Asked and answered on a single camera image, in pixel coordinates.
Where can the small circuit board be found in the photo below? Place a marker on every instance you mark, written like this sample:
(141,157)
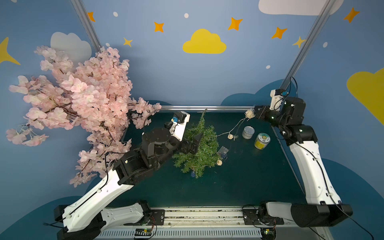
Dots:
(268,234)
(143,233)

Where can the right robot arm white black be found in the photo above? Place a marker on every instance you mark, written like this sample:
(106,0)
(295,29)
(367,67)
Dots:
(324,207)

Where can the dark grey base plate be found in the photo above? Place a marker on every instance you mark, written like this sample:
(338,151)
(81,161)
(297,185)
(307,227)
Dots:
(155,217)

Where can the aluminium frame post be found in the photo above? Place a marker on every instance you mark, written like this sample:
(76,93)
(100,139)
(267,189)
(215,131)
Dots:
(87,23)
(311,38)

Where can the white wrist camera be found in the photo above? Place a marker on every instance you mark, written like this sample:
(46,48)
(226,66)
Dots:
(178,124)
(277,98)

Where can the left small circuit board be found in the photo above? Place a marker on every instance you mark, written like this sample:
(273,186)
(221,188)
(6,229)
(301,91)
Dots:
(143,233)

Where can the right small circuit board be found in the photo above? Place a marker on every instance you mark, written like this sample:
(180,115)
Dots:
(268,234)

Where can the clear battery box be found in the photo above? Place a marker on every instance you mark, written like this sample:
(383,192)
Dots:
(223,152)

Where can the horizontal aluminium frame rail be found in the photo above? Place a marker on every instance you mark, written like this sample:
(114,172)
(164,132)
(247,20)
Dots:
(226,109)

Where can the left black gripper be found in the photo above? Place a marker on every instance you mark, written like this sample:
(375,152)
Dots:
(186,145)

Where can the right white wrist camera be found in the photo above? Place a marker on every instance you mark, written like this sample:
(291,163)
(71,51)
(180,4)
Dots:
(277,98)

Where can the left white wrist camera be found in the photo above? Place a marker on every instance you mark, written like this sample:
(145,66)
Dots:
(178,124)

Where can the yellow green tin can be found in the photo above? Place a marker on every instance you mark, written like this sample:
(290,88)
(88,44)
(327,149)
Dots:
(262,141)

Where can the right aluminium frame post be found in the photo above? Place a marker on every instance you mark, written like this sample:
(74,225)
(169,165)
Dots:
(311,38)

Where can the left aluminium frame post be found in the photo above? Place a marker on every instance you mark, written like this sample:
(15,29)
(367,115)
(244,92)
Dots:
(87,23)

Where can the small green christmas tree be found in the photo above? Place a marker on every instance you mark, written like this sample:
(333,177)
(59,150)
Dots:
(207,154)

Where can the silver tin can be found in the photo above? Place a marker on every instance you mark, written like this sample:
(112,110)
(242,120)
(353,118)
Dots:
(248,132)

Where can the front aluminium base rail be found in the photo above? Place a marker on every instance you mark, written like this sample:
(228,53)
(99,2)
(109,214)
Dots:
(213,223)

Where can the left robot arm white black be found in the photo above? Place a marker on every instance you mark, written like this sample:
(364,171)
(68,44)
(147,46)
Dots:
(89,216)

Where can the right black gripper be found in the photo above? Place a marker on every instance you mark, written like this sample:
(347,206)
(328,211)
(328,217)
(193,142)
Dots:
(259,111)

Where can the pink cherry blossom tree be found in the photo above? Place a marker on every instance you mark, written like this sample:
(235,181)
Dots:
(95,95)

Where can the string lights with rattan balls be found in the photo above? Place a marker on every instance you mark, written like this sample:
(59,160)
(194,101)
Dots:
(232,135)

